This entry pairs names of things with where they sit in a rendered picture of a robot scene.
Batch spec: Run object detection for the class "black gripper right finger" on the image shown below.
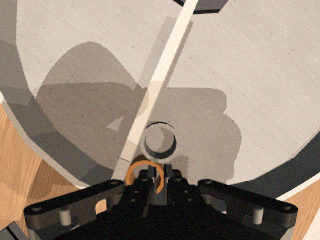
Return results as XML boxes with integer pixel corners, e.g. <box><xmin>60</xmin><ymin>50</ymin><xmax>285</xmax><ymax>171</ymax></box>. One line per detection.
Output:
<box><xmin>163</xmin><ymin>164</ymin><xmax>298</xmax><ymax>240</ymax></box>

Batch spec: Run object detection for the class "bronze bushing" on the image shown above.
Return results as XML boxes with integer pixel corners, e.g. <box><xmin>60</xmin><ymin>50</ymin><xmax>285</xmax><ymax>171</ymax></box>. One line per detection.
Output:
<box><xmin>125</xmin><ymin>154</ymin><xmax>164</xmax><ymax>194</ymax></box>

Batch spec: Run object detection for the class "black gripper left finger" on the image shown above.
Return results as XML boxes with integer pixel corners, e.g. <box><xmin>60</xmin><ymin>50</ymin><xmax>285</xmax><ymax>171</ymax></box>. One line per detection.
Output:
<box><xmin>23</xmin><ymin>165</ymin><xmax>157</xmax><ymax>240</ymax></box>

